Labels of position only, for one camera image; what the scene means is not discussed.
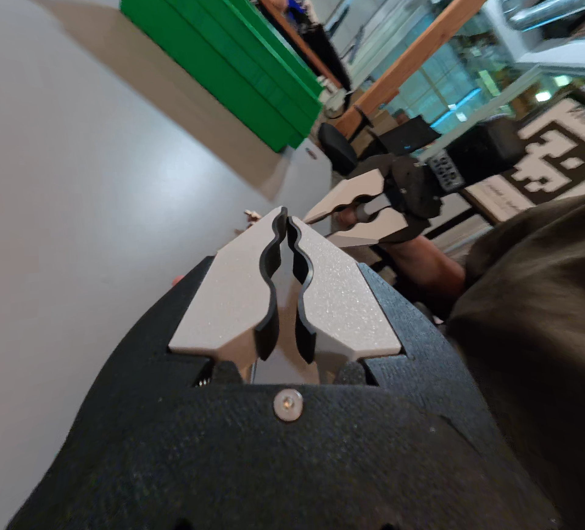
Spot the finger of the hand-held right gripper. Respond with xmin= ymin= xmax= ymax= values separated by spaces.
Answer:
xmin=326 ymin=206 xmax=410 ymax=249
xmin=303 ymin=168 xmax=388 ymax=224

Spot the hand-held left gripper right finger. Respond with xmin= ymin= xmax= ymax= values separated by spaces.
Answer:
xmin=287 ymin=216 xmax=404 ymax=365

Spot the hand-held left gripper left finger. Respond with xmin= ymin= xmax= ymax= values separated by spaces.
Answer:
xmin=168 ymin=206 xmax=289 ymax=362

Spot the person's right forearm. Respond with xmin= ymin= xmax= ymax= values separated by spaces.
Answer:
xmin=388 ymin=235 xmax=468 ymax=311

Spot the person's right hand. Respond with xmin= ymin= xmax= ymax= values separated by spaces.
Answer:
xmin=336 ymin=206 xmax=366 ymax=228

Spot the black office chair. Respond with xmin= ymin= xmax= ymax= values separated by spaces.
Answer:
xmin=317 ymin=115 xmax=440 ymax=176

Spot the framed black-white marker board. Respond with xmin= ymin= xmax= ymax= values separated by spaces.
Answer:
xmin=462 ymin=98 xmax=585 ymax=224

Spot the wooden beam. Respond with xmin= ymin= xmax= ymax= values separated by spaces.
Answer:
xmin=336 ymin=0 xmax=544 ymax=138

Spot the person's brown shirt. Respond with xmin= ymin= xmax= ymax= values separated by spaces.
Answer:
xmin=445 ymin=194 xmax=585 ymax=530

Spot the green storage bin stack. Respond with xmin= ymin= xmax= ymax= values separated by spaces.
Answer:
xmin=120 ymin=0 xmax=324 ymax=152

